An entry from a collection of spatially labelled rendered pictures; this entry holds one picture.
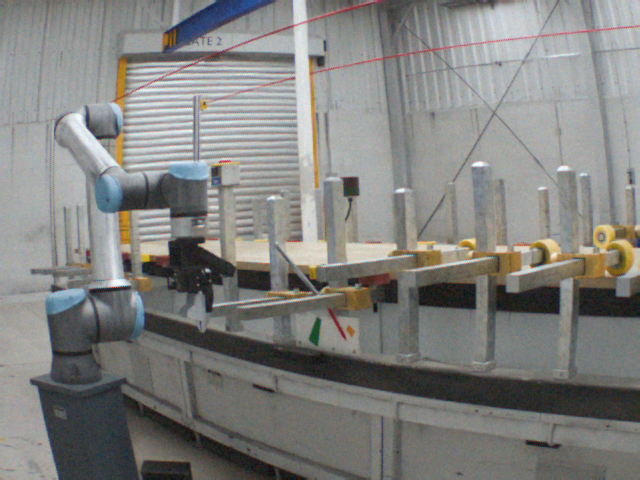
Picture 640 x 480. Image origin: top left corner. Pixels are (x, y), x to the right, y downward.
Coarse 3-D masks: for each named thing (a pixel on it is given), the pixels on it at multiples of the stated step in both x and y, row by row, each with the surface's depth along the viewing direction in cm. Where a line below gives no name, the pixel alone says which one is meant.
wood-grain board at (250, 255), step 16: (208, 240) 425; (240, 256) 285; (256, 256) 281; (304, 256) 270; (320, 256) 266; (352, 256) 259; (368, 256) 256; (384, 256) 252; (288, 272) 242; (304, 272) 236; (608, 288) 149
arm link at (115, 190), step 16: (64, 112) 200; (80, 112) 203; (64, 128) 195; (80, 128) 191; (64, 144) 195; (80, 144) 183; (96, 144) 182; (80, 160) 180; (96, 160) 173; (112, 160) 174; (96, 176) 170; (112, 176) 163; (128, 176) 166; (144, 176) 168; (96, 192) 166; (112, 192) 161; (128, 192) 164; (144, 192) 167; (112, 208) 163; (128, 208) 167; (144, 208) 170
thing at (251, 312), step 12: (288, 300) 185; (300, 300) 184; (312, 300) 186; (324, 300) 189; (336, 300) 191; (372, 300) 198; (240, 312) 175; (252, 312) 175; (264, 312) 178; (276, 312) 180; (288, 312) 182; (300, 312) 184
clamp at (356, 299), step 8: (328, 288) 198; (336, 288) 196; (344, 288) 195; (352, 288) 194; (368, 288) 193; (352, 296) 191; (360, 296) 191; (368, 296) 193; (352, 304) 191; (360, 304) 191; (368, 304) 193
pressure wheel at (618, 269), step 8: (624, 240) 150; (608, 248) 150; (616, 248) 148; (624, 248) 146; (632, 248) 149; (624, 256) 146; (632, 256) 148; (616, 264) 148; (624, 264) 146; (632, 264) 148; (608, 272) 150; (616, 272) 148; (624, 272) 148
